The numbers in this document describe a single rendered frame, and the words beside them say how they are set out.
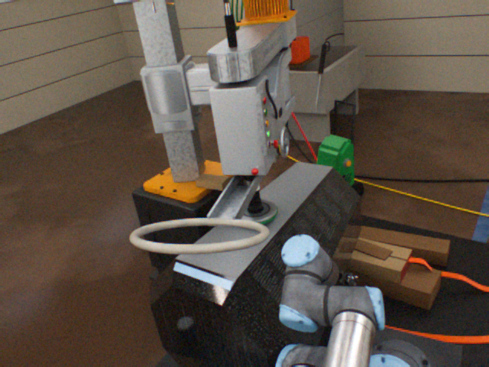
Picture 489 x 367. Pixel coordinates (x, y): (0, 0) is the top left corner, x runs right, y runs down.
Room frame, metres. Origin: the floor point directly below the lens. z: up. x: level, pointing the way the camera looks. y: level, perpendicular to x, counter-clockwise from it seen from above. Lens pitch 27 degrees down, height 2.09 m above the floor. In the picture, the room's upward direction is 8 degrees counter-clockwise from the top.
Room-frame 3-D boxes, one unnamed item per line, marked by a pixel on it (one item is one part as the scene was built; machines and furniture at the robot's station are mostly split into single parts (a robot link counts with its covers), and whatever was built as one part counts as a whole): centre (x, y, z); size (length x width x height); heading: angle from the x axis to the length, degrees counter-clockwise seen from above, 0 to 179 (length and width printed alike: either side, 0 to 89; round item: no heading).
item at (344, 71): (5.35, -1.14, 0.43); 1.30 x 0.62 x 0.86; 144
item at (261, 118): (1.86, -0.12, 1.41); 0.08 x 0.03 x 0.28; 161
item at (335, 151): (3.51, -0.82, 0.43); 0.35 x 0.35 x 0.87; 35
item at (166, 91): (2.73, 0.17, 1.41); 0.74 x 0.34 x 0.25; 72
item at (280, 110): (2.33, -0.19, 1.35); 0.74 x 0.23 x 0.49; 161
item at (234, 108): (2.04, -0.07, 1.36); 0.36 x 0.22 x 0.45; 161
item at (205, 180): (2.59, 0.20, 0.81); 0.20 x 0.10 x 0.05; 58
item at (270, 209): (1.97, -0.04, 0.92); 0.21 x 0.21 x 0.01
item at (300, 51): (5.38, -0.90, 1.00); 0.50 x 0.22 x 0.33; 144
